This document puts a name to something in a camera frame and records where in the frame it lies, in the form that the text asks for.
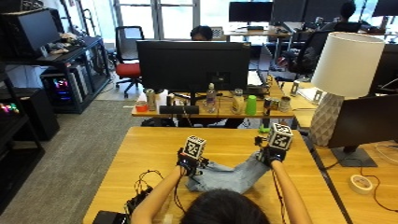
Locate person's left hand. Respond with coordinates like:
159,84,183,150
176,147,212,177

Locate person's right hand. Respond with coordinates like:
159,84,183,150
255,135,291,168

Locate light blue jeans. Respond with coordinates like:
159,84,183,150
184,150,272,195

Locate white marker cube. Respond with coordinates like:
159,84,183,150
181,134,208,161
267,122,295,152

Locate green plastic cup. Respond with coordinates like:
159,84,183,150
244,94,259,117

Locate small grey jar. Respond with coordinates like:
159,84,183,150
279,95,293,114

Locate glass jar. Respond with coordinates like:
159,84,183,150
231,88,247,116

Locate wooden side desk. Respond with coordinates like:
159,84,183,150
280,80,333,130

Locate clear water bottle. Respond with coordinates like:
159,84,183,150
204,82,219,114

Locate black speaker bar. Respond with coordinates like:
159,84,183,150
159,105,200,115

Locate small metal stand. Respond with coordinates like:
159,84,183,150
289,80,303,98

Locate black monitor with stand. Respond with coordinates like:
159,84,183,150
326,93,398,168

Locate white tape roll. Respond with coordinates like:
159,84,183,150
348,174,374,196

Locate black electronics box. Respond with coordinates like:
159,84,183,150
91,210,131,224

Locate large black monitor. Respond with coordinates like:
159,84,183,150
136,39,253,106

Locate black office chair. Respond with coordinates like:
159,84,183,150
285,30,334,81

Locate white table lamp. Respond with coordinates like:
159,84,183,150
308,31,388,147

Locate checkered marker board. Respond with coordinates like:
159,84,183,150
209,26,225,39

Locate red office chair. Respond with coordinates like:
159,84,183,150
114,25,147,99

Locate lit computer tower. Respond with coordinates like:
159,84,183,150
40,66,91,108

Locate black background monitor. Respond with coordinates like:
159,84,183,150
228,1,275,23
370,0,398,18

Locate black cabinet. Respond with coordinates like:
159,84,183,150
0,87,62,142

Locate black shelf rack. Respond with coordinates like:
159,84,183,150
0,35,112,115

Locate black screen on shelf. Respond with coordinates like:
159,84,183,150
0,7,64,59

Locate thin black desk cable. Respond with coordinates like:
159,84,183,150
323,158,398,214

